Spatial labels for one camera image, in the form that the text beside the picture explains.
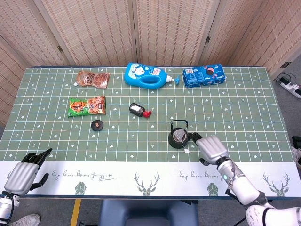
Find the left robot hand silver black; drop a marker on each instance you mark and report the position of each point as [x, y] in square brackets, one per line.
[22, 174]

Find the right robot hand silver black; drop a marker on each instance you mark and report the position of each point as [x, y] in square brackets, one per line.
[212, 148]

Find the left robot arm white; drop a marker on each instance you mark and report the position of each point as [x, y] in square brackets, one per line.
[5, 208]

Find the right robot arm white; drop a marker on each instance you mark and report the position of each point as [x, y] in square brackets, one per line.
[244, 188]

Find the black cast iron teapot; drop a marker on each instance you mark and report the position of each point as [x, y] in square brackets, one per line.
[174, 142]

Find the black teapot lid brown knob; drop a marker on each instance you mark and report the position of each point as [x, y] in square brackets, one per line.
[97, 125]

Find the green orange snack bag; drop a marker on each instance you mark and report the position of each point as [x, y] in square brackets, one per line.
[87, 106]

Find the green grid deer tablecloth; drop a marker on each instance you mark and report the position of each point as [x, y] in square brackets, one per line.
[141, 141]

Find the blue cookie box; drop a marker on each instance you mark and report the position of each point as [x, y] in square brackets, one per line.
[200, 76]

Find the black bottle with red cap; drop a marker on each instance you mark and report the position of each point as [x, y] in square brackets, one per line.
[136, 109]

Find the dark blue seat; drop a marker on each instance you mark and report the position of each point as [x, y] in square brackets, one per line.
[150, 213]

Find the white power strip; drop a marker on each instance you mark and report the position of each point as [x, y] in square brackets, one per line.
[291, 87]

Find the blue detergent pump bottle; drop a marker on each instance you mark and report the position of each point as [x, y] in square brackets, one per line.
[134, 75]

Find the brown sauce spout pouch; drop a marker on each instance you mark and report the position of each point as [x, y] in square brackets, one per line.
[94, 79]

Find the woven folding screen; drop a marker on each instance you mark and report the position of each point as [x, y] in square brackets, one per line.
[98, 30]

